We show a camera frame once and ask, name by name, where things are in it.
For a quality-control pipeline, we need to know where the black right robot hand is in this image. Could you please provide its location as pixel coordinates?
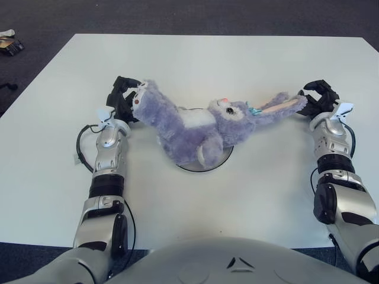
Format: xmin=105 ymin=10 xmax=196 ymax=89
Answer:
xmin=297 ymin=79 xmax=341 ymax=118

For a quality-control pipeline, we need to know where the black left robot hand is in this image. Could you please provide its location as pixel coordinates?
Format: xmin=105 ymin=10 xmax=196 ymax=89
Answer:
xmin=105 ymin=76 xmax=144 ymax=124

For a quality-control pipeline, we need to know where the purple plush bunny doll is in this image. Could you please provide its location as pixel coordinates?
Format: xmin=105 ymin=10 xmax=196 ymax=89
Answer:
xmin=131 ymin=79 xmax=309 ymax=166

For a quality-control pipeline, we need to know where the white plate with black rim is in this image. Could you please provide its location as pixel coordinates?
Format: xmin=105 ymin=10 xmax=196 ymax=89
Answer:
xmin=176 ymin=146 xmax=234 ymax=173

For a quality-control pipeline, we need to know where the white right wrist sensor box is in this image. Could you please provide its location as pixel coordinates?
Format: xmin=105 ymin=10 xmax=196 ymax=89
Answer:
xmin=310 ymin=102 xmax=355 ymax=124

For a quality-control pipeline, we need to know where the black and yellow box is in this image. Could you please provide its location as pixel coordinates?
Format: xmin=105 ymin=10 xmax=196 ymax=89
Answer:
xmin=0 ymin=37 xmax=24 ymax=56

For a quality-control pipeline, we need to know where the grey robot torso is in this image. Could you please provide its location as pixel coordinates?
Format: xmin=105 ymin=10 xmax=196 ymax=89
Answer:
xmin=105 ymin=236 xmax=361 ymax=284

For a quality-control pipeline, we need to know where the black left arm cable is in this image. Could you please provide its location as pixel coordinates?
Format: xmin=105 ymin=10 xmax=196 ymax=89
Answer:
xmin=76 ymin=124 xmax=137 ymax=252

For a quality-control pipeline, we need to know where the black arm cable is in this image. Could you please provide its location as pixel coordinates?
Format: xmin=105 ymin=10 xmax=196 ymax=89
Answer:
xmin=76 ymin=124 xmax=137 ymax=252
xmin=310 ymin=124 xmax=356 ymax=255

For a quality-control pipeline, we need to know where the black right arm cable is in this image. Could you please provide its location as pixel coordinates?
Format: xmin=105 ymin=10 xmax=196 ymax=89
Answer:
xmin=310 ymin=124 xmax=356 ymax=255

